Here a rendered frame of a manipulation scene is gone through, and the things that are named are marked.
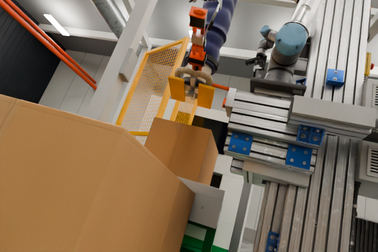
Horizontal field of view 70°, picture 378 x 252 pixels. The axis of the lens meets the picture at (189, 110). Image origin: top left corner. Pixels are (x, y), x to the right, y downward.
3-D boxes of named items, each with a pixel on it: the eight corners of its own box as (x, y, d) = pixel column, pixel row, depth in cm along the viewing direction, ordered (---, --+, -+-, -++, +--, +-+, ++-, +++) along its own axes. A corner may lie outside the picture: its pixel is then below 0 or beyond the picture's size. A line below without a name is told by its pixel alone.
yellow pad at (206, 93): (197, 106, 191) (198, 99, 192) (210, 109, 190) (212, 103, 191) (198, 85, 159) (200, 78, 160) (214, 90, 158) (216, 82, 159)
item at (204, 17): (188, 26, 126) (191, 18, 128) (203, 30, 126) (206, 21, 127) (188, 14, 118) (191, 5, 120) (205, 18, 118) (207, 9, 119)
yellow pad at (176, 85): (171, 98, 193) (173, 92, 194) (184, 102, 192) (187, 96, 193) (167, 77, 161) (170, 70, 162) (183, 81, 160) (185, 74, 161)
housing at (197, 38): (190, 43, 138) (192, 36, 140) (203, 46, 138) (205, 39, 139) (190, 35, 132) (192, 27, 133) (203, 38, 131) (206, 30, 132)
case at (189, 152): (159, 186, 223) (174, 140, 236) (205, 200, 212) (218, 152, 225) (133, 174, 168) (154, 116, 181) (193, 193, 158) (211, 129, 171)
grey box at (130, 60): (124, 81, 286) (134, 58, 296) (129, 82, 285) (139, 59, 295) (117, 72, 268) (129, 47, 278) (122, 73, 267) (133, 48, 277)
